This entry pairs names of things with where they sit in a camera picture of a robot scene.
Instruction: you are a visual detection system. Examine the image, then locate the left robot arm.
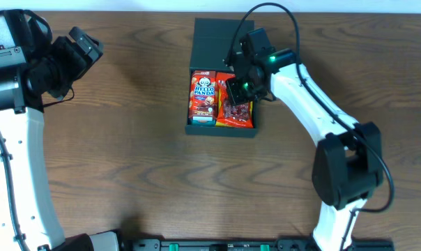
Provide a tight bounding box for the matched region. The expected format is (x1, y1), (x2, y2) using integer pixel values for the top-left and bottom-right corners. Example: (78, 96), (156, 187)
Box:
(0, 9), (121, 251)

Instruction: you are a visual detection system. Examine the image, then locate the red Hacks candy bag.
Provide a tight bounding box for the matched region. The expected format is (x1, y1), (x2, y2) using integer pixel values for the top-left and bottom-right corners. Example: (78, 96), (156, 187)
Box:
(215, 73), (254, 128)

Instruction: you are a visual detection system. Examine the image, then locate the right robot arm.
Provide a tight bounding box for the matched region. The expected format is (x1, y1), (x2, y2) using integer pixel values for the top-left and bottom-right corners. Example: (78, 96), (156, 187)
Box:
(224, 48), (394, 250)

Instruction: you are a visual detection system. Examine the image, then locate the black mounting rail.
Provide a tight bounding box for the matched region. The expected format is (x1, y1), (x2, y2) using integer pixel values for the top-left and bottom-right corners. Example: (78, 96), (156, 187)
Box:
(126, 237), (395, 251)

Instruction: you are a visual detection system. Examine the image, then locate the red Hello Panda box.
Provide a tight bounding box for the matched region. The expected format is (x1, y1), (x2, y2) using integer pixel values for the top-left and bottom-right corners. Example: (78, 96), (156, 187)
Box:
(188, 70), (219, 121)

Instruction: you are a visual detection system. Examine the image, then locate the teal Chunkies box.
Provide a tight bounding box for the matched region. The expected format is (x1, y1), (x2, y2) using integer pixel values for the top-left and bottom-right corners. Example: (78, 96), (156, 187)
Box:
(190, 119), (216, 127)

